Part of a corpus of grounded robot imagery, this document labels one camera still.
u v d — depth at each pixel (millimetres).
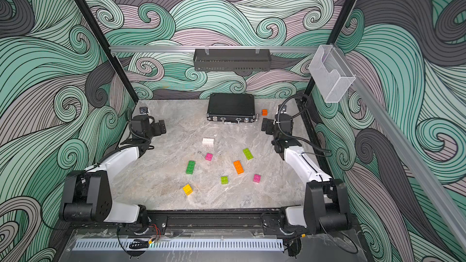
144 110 773
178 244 697
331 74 777
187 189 795
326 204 414
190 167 879
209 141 978
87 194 882
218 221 755
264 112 1117
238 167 885
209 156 925
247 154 947
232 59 944
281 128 643
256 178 854
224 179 854
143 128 698
